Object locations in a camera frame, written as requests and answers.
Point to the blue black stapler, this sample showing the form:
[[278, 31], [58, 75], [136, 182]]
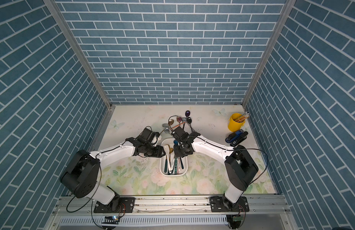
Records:
[[236, 138]]

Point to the white plastic storage box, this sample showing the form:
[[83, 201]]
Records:
[[180, 165]]

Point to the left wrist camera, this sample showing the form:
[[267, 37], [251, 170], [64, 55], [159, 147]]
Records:
[[148, 136]]

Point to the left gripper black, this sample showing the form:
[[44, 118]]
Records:
[[159, 152]]

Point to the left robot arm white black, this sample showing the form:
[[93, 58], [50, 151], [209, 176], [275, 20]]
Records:
[[84, 172]]

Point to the white ceramic spoon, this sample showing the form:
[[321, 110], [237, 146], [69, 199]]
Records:
[[168, 158]]

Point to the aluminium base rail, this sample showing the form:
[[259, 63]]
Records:
[[199, 204]]

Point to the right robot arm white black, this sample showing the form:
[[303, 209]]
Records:
[[240, 166]]

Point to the floral table mat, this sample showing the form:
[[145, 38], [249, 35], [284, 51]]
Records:
[[145, 176]]

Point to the purple spoon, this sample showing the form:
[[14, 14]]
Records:
[[187, 113]]

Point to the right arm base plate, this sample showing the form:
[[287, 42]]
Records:
[[222, 204]]

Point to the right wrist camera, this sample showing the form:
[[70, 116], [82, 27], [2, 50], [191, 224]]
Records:
[[180, 134]]

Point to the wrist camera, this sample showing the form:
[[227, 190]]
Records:
[[148, 136], [180, 134]]

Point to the yellow pen cup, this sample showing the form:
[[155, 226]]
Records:
[[233, 124]]

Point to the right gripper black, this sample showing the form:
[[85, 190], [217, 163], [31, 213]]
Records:
[[177, 153]]

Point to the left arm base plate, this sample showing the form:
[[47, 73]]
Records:
[[117, 205]]

